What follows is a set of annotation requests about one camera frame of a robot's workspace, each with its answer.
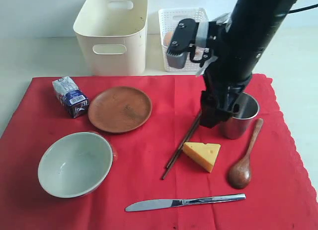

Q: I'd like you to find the blue white milk carton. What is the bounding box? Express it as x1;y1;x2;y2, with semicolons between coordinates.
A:
52;77;89;118

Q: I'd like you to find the pale green ceramic bowl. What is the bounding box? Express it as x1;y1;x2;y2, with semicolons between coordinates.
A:
38;132;115;198

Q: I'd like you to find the wooden chopstick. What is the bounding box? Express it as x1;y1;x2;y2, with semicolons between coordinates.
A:
161;111;201;180
165;110;202;169

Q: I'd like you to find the brown wooden plate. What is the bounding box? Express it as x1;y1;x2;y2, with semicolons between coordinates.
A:
88;86;152;134

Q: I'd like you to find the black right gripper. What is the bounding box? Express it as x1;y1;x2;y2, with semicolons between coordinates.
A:
200;63;252;128

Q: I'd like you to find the cream plastic bin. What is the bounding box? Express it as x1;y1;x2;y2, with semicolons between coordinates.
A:
73;0;148;76

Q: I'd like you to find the upper wooden chopstick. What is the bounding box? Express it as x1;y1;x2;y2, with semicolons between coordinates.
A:
165;110;202;169

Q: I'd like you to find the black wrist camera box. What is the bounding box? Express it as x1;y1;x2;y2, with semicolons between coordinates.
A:
166;18;198;69

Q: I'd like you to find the lower wooden chopstick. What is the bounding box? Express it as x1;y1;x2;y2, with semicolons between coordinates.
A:
161;111;201;180

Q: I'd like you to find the silver table knife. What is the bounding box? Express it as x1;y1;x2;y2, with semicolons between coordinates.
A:
125;193;246;212

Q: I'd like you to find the wooden spoon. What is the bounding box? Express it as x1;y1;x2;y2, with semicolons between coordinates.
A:
227;118;264;189

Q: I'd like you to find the brown egg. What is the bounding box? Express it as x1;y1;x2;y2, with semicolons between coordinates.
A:
163;31;173;47

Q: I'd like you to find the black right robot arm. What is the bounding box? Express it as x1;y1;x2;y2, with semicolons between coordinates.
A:
200;0;297;128

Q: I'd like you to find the white perforated plastic basket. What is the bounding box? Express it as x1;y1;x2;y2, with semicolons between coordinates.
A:
158;7;209;73

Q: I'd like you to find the stainless steel cup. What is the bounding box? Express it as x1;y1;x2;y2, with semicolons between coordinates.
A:
219;92;260;140

